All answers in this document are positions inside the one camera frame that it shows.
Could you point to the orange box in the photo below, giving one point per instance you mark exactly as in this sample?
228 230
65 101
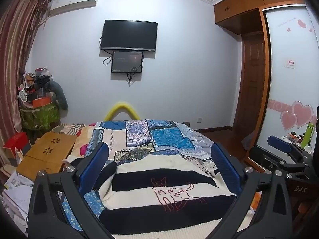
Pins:
41 102

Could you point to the black wall television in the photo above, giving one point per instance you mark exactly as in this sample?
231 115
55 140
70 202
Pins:
129 34

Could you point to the striped cat sweater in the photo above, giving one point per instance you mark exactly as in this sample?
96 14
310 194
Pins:
149 176

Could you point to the white air conditioner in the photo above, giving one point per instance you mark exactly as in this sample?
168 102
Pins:
74 1

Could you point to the wooden lap desk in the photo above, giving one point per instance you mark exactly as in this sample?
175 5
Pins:
47 151

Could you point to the pile of household clutter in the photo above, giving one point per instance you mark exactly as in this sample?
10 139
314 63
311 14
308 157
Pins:
35 84

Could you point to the yellow foam tube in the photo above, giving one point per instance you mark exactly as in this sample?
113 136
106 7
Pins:
122 105

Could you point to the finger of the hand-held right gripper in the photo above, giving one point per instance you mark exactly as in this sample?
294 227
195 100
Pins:
266 156
279 142

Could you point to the green bottle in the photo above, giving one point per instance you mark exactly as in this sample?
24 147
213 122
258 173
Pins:
307 135

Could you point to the red box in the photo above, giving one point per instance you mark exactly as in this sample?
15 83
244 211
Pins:
16 143

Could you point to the small bedside clutter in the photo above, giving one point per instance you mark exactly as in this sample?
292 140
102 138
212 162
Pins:
294 137

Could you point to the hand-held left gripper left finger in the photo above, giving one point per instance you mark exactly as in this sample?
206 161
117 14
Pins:
96 165

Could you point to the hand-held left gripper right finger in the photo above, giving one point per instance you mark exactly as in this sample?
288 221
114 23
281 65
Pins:
225 166

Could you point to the pile of white papers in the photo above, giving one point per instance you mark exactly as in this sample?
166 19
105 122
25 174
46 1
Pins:
15 199

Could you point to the grey cloth on floor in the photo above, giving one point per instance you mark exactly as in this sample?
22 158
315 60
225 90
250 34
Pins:
248 140

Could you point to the small black monitor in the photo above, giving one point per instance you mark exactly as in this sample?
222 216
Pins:
127 61

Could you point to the wooden room door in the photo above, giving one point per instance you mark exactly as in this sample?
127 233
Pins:
251 79

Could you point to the blue patchwork quilt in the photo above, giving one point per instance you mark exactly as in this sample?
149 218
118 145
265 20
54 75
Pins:
169 134

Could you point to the green storage bin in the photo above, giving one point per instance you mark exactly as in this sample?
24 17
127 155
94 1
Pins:
39 117

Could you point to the striped brown curtain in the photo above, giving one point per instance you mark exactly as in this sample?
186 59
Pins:
15 67

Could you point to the striped cloth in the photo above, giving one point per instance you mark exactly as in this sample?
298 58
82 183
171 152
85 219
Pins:
67 129

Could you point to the wooden wardrobe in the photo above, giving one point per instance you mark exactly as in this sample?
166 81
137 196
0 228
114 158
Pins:
239 7

